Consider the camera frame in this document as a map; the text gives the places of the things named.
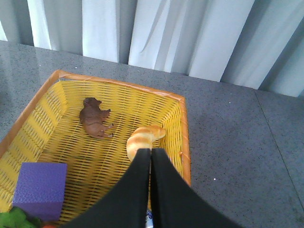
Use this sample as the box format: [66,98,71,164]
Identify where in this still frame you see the yellow woven basket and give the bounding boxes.
[0,70,191,224]

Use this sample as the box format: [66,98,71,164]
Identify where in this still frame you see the blue patterned bottle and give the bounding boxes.
[145,209,153,228]

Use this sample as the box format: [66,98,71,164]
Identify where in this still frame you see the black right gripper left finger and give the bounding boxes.
[60,149,151,228]

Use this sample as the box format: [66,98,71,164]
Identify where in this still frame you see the purple foam cube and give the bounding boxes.
[12,162,67,221]

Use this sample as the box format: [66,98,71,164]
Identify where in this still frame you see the grey pleated curtain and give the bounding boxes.
[0,0,304,98]

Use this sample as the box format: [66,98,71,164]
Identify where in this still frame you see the green toy vegetable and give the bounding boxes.
[0,207,42,228]

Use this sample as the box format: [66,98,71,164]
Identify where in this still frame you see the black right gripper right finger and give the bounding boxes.
[151,148,241,228]

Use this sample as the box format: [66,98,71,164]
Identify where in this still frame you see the toy croissant bread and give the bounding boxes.
[126,125,166,162]

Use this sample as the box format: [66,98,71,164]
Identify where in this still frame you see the brown toy animal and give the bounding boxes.
[79,97,114,139]

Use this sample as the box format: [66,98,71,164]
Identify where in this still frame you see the orange toy fruit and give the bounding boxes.
[42,223,57,228]

